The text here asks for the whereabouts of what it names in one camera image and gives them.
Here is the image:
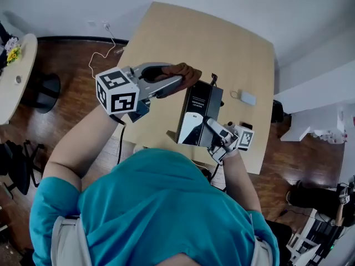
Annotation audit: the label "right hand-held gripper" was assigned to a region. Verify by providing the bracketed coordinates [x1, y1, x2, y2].
[205, 116, 255, 166]

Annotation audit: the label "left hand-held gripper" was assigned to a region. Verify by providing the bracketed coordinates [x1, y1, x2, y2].
[95, 62, 184, 123]

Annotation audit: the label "brown cloth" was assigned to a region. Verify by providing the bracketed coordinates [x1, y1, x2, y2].
[154, 62, 203, 95]

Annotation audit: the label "black box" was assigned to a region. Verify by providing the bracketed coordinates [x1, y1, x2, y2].
[175, 79, 224, 148]

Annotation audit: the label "person's right forearm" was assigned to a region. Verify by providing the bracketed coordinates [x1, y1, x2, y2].
[221, 149, 263, 213]

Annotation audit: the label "person's left forearm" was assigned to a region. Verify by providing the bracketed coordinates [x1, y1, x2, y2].
[42, 103, 126, 188]

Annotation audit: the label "black round table base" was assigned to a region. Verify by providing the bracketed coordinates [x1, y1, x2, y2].
[21, 73, 62, 114]

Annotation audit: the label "pale power bank with loop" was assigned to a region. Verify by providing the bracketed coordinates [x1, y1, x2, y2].
[230, 89, 257, 106]

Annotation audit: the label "black bag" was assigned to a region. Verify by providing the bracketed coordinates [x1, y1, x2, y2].
[270, 99, 285, 125]

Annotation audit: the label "person's teal shirt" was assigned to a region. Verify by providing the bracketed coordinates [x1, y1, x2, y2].
[28, 147, 280, 266]

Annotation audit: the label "pale round table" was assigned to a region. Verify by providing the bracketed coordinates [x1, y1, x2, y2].
[0, 33, 38, 126]

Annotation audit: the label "white metal rack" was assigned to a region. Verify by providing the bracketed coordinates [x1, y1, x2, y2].
[285, 217, 345, 266]

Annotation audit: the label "yellow and white flowers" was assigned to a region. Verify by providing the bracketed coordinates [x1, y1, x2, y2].
[4, 37, 23, 65]

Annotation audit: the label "black office chair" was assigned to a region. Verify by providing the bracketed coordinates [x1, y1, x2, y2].
[0, 139, 45, 197]

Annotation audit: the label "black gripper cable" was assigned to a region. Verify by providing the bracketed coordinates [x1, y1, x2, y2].
[207, 161, 223, 183]
[109, 113, 128, 165]

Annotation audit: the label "white charging cable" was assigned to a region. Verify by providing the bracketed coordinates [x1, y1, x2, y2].
[88, 28, 116, 79]

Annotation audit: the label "grey shoulder strap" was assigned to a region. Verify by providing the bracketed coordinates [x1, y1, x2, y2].
[250, 236, 276, 266]
[50, 214, 93, 266]

